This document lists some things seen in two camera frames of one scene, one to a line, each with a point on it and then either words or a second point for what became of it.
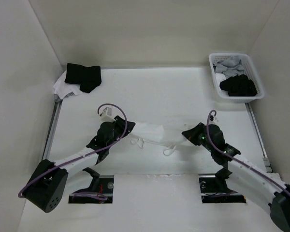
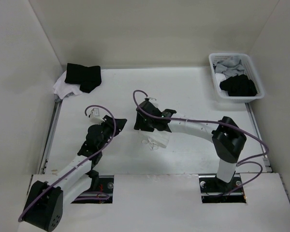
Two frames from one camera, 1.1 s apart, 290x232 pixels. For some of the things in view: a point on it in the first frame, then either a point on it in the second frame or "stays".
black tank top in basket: x=239 y=85 stays
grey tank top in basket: x=229 y=67 stays
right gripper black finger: x=196 y=135 to x=141 y=123
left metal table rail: x=57 y=105 stays
